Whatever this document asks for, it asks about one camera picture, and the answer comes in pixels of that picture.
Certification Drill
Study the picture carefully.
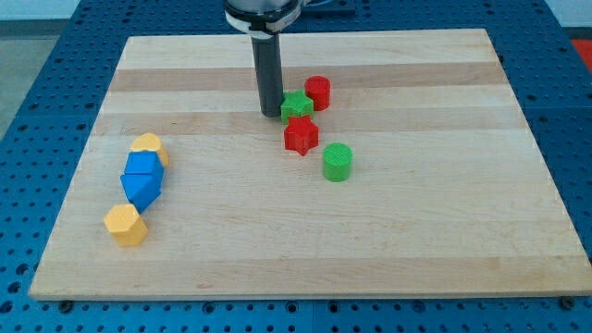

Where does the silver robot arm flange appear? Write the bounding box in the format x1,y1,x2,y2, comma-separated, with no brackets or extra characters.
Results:
223,0,304,40

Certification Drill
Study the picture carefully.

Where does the red star block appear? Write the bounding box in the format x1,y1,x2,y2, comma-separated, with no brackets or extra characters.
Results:
284,115,319,156

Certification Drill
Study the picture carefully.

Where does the green star block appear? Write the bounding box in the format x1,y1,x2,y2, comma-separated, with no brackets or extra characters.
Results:
280,90,314,125

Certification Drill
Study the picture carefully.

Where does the green cylinder block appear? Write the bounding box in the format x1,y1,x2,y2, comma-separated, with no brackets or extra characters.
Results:
323,142,353,182

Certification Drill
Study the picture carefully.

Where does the wooden board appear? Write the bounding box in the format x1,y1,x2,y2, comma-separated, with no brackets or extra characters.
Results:
30,29,591,301

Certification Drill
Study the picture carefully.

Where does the red cylinder block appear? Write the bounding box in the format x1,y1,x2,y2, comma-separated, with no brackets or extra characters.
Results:
304,76,331,111

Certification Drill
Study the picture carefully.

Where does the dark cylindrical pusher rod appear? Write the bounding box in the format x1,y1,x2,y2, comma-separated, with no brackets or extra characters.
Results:
252,33,284,117

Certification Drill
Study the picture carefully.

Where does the yellow heart block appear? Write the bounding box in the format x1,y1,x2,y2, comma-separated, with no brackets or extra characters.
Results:
129,132,169,168

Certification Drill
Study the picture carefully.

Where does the blue cube block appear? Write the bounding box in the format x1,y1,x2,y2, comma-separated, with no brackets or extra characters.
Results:
120,151,165,183

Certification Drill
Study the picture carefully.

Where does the blue triangle block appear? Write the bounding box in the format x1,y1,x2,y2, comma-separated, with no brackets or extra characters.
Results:
120,174,162,214

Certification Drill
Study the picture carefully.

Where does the yellow hexagon block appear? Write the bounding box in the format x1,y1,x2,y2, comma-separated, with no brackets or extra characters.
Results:
104,203,148,247

